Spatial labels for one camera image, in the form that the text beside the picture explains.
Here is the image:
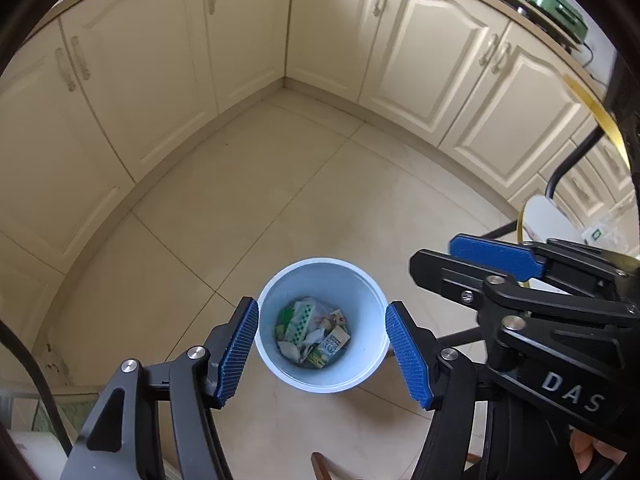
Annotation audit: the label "round marble table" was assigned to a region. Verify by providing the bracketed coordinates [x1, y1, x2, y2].
[440, 75, 640, 356]

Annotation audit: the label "light blue waste bin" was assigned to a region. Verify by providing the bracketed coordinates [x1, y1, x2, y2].
[254, 257, 391, 393]

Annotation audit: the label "thick black cable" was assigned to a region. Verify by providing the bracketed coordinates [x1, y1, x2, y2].
[0, 319, 73, 458]

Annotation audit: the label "cream lower kitchen cabinets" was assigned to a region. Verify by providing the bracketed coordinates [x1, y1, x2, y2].
[0, 0, 636, 281]

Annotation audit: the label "green white checked packet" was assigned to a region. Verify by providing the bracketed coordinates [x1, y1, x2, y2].
[286, 297, 321, 347]

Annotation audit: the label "white crumpled paper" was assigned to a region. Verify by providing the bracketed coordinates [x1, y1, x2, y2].
[280, 327, 326, 361]

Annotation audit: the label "clear packet green label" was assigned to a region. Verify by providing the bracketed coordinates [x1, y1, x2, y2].
[582, 215, 626, 248]

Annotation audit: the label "green patterned cloth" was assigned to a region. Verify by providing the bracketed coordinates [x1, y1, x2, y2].
[30, 390, 106, 441]

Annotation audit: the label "green electric cooking pot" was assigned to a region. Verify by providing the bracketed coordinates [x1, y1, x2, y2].
[524, 0, 591, 43]

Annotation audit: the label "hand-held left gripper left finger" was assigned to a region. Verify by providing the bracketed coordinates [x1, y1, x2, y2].
[60, 296, 261, 480]

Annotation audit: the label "person's right hand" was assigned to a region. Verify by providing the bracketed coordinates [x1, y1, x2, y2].
[570, 430, 627, 476]

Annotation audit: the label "small yellow drink carton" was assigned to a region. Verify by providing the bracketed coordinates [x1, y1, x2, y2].
[306, 325, 352, 368]

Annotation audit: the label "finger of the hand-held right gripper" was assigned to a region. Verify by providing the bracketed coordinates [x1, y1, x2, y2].
[448, 233, 628, 302]
[409, 248, 532, 335]

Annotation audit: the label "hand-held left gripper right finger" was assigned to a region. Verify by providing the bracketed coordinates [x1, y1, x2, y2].
[384, 301, 506, 480]

